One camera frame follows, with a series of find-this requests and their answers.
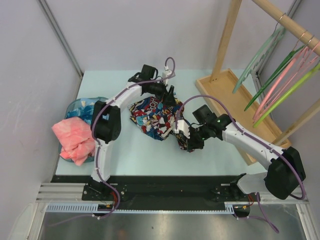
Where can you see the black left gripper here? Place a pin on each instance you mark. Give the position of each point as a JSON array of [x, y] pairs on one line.
[[167, 97]]

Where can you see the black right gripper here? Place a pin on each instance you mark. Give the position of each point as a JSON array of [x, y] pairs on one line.
[[192, 143]]

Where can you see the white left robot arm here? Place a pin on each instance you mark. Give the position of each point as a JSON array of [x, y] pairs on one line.
[[106, 123]]

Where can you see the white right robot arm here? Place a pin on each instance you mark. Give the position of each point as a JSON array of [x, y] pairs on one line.
[[283, 166]]

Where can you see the wooden hanger rack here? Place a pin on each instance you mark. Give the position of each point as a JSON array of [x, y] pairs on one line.
[[225, 84]]

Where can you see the pink shark shorts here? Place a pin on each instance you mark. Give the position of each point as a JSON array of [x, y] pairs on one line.
[[75, 137]]

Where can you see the pale green hanger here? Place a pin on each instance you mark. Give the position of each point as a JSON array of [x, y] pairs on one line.
[[261, 54]]

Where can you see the dark green hanger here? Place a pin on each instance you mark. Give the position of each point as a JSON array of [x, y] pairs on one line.
[[275, 74]]

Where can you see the pink hanger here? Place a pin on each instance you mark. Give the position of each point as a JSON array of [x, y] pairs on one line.
[[296, 65], [311, 70]]

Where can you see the light blue garment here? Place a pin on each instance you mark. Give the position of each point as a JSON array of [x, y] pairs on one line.
[[80, 111]]

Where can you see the teal plastic basket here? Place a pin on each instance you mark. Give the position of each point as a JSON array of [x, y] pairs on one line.
[[75, 105]]

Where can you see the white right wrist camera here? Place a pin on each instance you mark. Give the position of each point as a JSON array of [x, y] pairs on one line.
[[181, 127]]

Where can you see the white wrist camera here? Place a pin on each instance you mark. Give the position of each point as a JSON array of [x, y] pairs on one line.
[[168, 73], [181, 127]]

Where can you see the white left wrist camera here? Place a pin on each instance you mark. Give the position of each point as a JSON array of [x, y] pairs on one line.
[[168, 73]]

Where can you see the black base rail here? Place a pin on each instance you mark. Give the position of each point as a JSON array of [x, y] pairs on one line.
[[162, 193]]

